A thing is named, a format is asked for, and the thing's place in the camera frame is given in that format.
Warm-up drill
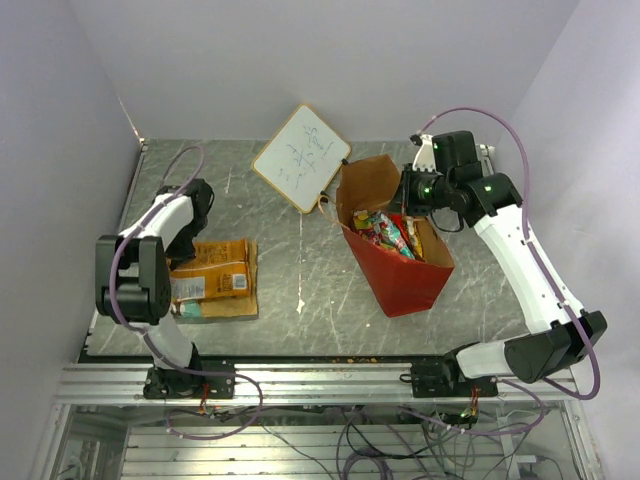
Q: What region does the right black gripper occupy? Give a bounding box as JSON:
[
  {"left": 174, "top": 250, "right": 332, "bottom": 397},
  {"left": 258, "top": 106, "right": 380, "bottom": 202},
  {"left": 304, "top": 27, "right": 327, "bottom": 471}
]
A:
[{"left": 385, "top": 163, "right": 454, "bottom": 216}]

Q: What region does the red brown paper bag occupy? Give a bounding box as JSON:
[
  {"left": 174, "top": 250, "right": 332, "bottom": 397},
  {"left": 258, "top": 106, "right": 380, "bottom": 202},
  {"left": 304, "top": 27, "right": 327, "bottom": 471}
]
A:
[{"left": 318, "top": 154, "right": 454, "bottom": 317}]

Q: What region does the orange snack packet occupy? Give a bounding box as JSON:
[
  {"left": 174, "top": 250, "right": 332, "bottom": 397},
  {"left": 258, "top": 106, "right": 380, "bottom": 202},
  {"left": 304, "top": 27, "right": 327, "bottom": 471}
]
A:
[{"left": 169, "top": 239, "right": 251, "bottom": 302}]

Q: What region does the tan chips bag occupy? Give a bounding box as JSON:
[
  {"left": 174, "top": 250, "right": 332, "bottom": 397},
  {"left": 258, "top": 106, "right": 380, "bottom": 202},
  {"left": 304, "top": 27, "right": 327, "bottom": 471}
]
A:
[{"left": 170, "top": 238, "right": 258, "bottom": 319}]

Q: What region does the teal candy packet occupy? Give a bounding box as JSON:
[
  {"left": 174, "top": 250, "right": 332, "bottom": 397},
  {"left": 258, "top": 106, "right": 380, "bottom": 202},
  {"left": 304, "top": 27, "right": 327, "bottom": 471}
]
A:
[{"left": 372, "top": 211, "right": 415, "bottom": 259}]

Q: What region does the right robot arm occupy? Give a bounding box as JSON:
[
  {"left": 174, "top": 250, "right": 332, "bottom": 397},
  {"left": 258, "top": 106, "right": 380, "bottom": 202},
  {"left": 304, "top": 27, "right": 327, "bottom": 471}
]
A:
[{"left": 393, "top": 130, "right": 608, "bottom": 398}]

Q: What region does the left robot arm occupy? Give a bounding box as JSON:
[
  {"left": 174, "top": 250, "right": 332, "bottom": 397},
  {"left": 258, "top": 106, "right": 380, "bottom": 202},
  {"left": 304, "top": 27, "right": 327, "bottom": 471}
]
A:
[{"left": 95, "top": 179, "right": 235, "bottom": 400}]

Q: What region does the yellow snack packet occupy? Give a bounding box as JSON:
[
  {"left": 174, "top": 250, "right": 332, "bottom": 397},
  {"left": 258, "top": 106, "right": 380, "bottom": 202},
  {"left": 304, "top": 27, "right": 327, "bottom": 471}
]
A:
[{"left": 404, "top": 216, "right": 424, "bottom": 260}]

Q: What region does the small yellow-framed whiteboard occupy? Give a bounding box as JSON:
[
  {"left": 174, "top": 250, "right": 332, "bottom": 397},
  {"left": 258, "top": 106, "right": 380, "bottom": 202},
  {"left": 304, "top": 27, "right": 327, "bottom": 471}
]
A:
[{"left": 251, "top": 104, "right": 351, "bottom": 213}]

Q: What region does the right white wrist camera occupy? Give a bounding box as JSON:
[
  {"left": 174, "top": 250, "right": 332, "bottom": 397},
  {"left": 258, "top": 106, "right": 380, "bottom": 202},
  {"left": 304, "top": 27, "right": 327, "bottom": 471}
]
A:
[{"left": 409, "top": 133, "right": 436, "bottom": 172}]

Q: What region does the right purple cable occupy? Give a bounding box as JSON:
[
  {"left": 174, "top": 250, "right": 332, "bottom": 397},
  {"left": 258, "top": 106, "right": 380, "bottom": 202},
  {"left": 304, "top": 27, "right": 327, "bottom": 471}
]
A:
[{"left": 417, "top": 106, "right": 603, "bottom": 400}]

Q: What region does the purple cable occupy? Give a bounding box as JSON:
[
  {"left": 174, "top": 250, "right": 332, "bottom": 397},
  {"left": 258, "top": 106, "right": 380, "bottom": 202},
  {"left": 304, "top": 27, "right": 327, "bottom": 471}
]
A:
[
  {"left": 108, "top": 145, "right": 264, "bottom": 441},
  {"left": 417, "top": 106, "right": 603, "bottom": 400}
]

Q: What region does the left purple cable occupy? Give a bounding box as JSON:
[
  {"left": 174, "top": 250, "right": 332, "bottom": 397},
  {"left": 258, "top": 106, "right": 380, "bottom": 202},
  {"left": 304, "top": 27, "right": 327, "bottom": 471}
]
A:
[{"left": 108, "top": 145, "right": 264, "bottom": 441}]

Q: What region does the loose cable bundle below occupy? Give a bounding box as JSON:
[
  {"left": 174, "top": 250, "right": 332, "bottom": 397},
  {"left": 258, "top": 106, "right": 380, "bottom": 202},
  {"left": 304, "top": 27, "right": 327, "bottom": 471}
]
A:
[{"left": 164, "top": 382, "right": 544, "bottom": 480}]

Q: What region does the aluminium mounting rail frame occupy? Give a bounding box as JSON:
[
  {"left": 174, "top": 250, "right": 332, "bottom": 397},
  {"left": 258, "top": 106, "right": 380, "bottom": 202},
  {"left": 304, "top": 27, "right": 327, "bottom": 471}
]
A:
[{"left": 32, "top": 360, "right": 605, "bottom": 479}]

